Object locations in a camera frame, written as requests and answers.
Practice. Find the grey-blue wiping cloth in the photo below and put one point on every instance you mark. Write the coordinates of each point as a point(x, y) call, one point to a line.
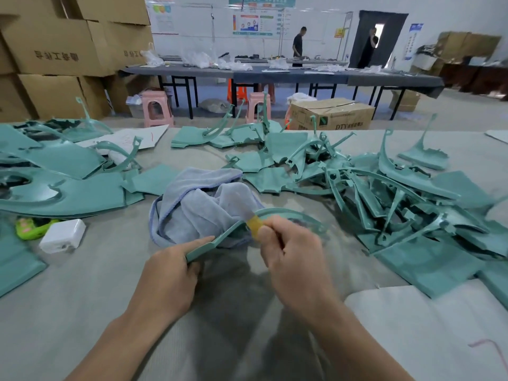
point(202, 206)

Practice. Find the white foam sheet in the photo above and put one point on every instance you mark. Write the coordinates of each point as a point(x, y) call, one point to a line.
point(436, 337)

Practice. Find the white paper sheet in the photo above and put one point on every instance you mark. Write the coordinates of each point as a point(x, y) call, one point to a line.
point(123, 143)

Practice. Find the stack of brown cardboard boxes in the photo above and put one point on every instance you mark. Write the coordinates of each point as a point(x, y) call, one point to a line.
point(63, 51)

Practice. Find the long grey work table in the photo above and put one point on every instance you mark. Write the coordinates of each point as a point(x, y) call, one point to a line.
point(294, 75)

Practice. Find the person's left hand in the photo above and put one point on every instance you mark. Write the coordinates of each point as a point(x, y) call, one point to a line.
point(167, 285)

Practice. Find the green and yellow gadget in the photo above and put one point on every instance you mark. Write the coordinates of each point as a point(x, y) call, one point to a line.
point(33, 227)

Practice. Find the pink plastic stool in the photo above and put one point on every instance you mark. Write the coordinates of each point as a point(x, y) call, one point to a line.
point(258, 107)
point(156, 108)

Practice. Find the person's right hand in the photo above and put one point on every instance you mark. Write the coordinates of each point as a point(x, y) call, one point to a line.
point(298, 266)

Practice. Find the brown cardboard box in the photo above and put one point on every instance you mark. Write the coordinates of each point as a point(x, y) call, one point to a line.
point(330, 115)

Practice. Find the person's left forearm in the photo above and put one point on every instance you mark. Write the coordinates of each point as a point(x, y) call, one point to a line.
point(119, 353)

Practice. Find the dark door with window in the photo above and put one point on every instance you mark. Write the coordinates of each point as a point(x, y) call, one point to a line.
point(377, 39)

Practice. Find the heap of clear plastic bags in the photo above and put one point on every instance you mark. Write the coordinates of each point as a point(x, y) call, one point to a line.
point(198, 61)

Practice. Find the pile of green plastic parts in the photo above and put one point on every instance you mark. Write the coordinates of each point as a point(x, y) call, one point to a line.
point(63, 174)

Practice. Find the orange object under table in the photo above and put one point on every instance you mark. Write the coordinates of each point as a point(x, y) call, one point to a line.
point(236, 92)

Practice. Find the single green plastic part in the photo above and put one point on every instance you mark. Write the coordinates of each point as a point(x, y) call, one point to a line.
point(294, 214)

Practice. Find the colourful wall poster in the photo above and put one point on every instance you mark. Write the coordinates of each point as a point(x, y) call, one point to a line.
point(254, 23)

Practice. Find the white power adapter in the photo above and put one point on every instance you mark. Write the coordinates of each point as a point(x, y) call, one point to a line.
point(63, 235)

